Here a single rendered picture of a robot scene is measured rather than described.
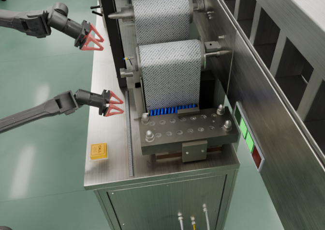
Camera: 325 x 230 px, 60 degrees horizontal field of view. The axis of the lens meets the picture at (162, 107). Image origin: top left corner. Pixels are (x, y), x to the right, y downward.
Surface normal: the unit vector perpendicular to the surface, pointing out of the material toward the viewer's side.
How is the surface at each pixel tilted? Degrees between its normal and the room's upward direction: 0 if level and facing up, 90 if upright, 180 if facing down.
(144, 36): 92
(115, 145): 0
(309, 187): 90
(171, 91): 90
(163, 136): 0
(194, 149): 90
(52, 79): 0
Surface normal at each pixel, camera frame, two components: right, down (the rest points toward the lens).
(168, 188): 0.13, 0.70
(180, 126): -0.05, -0.70
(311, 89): -0.99, 0.13
